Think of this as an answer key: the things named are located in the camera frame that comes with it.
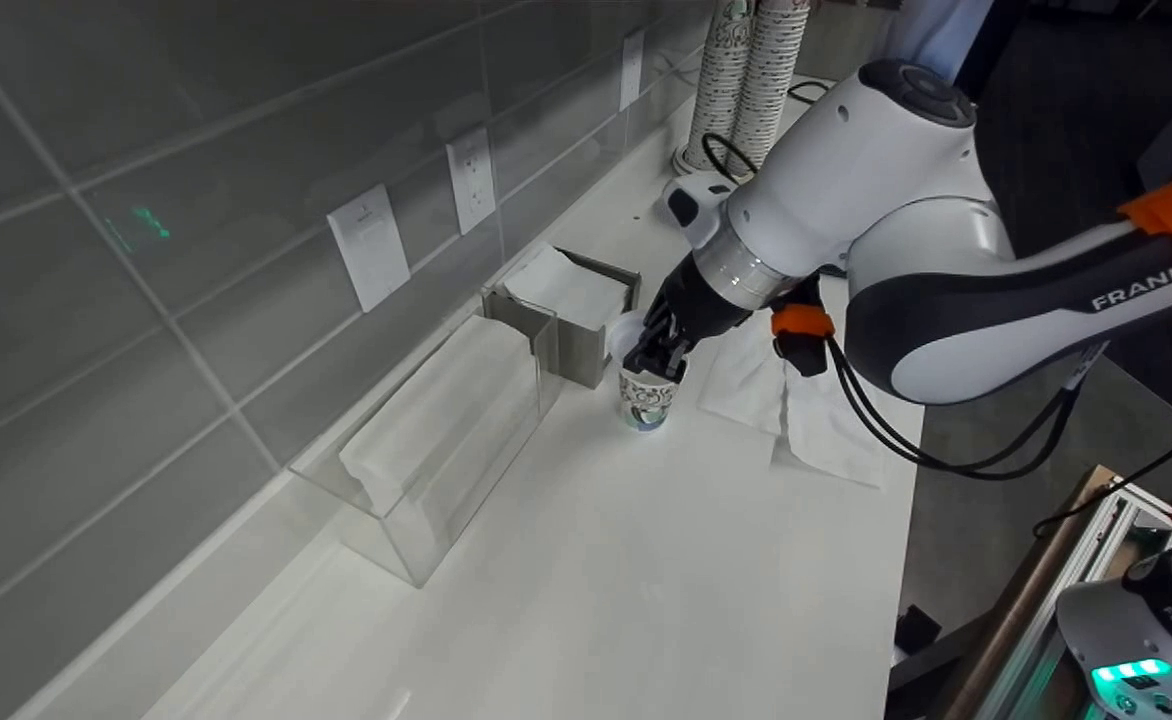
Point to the stack of paper cups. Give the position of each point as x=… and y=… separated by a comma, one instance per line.
x=772, y=45
x=723, y=73

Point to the left stack of paper cups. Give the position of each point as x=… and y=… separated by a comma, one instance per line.
x=723, y=73

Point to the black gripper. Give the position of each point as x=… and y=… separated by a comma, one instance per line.
x=683, y=312

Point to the white wall outlet plate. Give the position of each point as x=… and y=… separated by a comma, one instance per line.
x=371, y=244

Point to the patterned paper cup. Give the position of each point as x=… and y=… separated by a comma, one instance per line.
x=644, y=399

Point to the orange wrist clamp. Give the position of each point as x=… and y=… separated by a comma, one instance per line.
x=801, y=338

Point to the right stack of paper cups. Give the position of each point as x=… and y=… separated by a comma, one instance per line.
x=772, y=45

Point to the clear acrylic display case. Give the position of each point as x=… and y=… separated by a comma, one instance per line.
x=410, y=465

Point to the white paper napkin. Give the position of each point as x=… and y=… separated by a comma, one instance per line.
x=756, y=414

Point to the grey robot base unit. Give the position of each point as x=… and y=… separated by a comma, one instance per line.
x=1092, y=652

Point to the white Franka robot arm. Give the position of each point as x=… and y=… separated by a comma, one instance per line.
x=883, y=178

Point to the grey napkin dispenser box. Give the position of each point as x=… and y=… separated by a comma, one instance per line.
x=567, y=300

